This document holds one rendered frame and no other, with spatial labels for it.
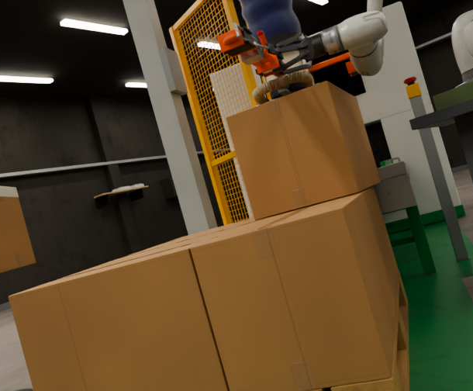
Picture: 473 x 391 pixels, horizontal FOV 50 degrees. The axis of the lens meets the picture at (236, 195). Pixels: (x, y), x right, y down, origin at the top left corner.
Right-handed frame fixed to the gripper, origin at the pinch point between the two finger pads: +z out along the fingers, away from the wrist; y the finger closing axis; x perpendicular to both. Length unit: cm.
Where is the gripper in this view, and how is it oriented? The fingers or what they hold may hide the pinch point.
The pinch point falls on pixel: (270, 63)
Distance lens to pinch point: 189.2
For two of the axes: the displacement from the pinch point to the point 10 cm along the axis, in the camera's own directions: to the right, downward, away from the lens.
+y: 2.6, 9.6, -0.3
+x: 3.2, -0.6, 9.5
